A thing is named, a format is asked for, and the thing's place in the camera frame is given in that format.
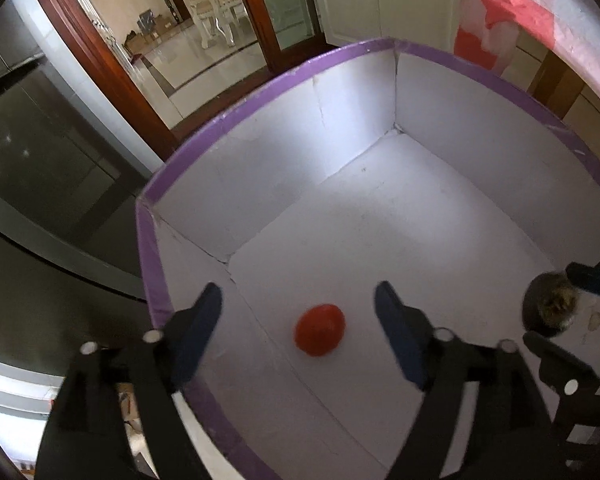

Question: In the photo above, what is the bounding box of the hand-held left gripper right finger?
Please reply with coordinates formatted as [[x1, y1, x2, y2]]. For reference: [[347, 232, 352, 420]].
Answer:
[[374, 281, 568, 480]]

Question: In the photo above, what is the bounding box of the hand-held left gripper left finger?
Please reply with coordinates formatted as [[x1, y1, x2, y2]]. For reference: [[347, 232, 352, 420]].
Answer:
[[34, 282, 224, 480]]

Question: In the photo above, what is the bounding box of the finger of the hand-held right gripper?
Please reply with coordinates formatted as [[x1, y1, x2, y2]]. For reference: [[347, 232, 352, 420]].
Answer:
[[522, 331, 600, 466], [566, 260, 600, 306]]

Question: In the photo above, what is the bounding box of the dark brown round fruit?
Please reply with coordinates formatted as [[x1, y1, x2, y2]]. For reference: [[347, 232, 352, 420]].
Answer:
[[521, 271, 581, 338]]

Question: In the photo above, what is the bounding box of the red tomato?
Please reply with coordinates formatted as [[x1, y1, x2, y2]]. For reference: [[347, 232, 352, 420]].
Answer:
[[294, 303, 346, 357]]

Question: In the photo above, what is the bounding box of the white box with purple rim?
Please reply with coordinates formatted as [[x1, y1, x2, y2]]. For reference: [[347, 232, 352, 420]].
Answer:
[[135, 37, 600, 480]]

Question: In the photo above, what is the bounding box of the dark grey appliance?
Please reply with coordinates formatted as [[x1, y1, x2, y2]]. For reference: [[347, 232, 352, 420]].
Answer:
[[0, 0, 151, 376]]

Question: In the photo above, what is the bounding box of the red white checked tablecloth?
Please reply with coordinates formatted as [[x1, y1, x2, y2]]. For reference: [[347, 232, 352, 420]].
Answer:
[[452, 0, 600, 123]]

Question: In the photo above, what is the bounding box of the brown cardboard box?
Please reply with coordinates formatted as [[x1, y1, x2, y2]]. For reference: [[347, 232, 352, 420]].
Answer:
[[125, 27, 163, 56]]

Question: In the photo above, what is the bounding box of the wooden glass door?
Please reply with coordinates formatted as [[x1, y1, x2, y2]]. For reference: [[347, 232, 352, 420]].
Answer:
[[230, 0, 327, 73]]

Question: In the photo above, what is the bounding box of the white dining table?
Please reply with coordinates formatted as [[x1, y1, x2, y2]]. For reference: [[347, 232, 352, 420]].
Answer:
[[195, 0, 262, 48]]

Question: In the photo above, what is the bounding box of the white cabinet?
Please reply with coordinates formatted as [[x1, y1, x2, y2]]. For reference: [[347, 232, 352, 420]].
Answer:
[[312, 0, 481, 53]]

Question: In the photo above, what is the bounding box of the wooden door frame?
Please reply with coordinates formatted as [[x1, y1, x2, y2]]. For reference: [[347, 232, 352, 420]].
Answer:
[[27, 0, 181, 161]]

